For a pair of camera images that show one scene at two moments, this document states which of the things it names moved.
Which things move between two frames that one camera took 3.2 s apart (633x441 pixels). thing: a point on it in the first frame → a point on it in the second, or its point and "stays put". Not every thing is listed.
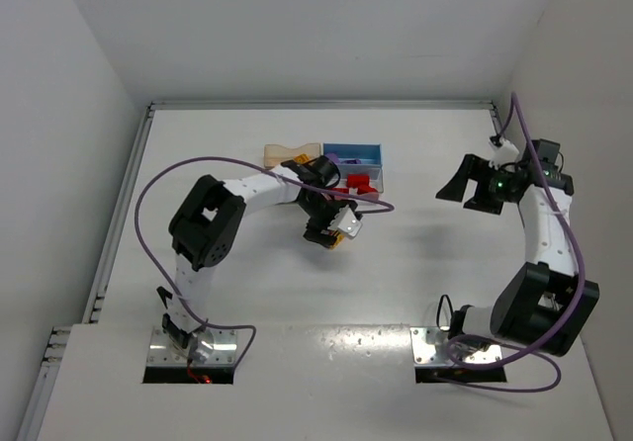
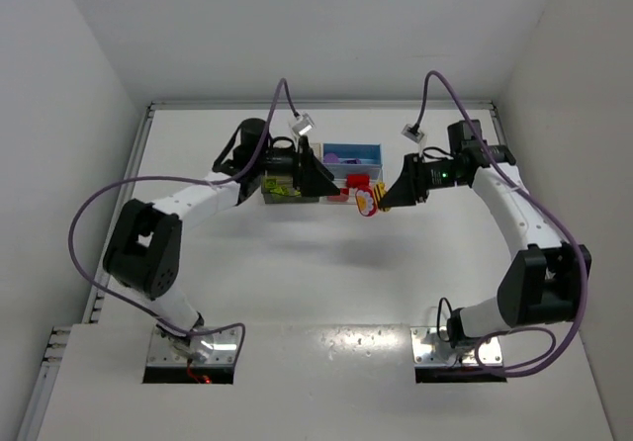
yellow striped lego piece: (339, 238) → (379, 190)
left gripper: (321, 233) → (302, 171)
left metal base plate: (210, 347) stays put
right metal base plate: (430, 348) stays put
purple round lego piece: (332, 156) stays put
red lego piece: (355, 180) stays put
